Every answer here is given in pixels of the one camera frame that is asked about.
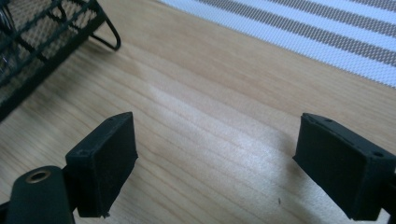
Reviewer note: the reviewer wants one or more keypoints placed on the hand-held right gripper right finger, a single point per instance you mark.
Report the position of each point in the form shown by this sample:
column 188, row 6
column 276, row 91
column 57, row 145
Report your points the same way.
column 342, row 168

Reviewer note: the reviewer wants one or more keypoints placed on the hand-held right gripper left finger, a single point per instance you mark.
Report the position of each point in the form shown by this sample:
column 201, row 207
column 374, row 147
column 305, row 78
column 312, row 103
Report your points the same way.
column 102, row 168

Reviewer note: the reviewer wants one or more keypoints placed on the grey white striped mat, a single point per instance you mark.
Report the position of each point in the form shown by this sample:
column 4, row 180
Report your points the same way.
column 311, row 31

